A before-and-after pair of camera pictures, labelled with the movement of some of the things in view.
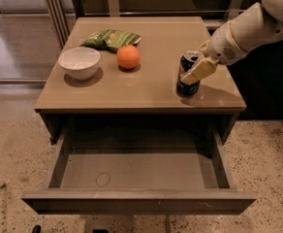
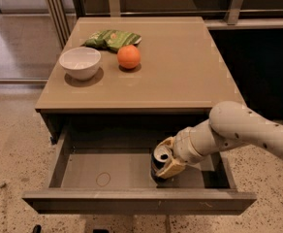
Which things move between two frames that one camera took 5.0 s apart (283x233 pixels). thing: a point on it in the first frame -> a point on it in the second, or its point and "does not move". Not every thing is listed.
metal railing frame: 64,20 does not move
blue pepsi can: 188,61 -> 160,157
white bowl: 79,63 does not move
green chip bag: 111,39 does not move
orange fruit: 128,56 does not move
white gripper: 225,47 -> 182,145
